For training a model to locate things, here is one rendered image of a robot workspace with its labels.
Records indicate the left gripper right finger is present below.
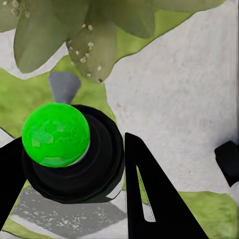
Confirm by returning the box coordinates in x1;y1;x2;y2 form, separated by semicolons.
124;132;209;239

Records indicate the insectifuge atomizer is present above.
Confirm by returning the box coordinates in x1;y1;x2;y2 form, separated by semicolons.
21;70;125;205

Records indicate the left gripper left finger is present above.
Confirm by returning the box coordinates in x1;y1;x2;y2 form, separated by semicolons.
0;136;27;231

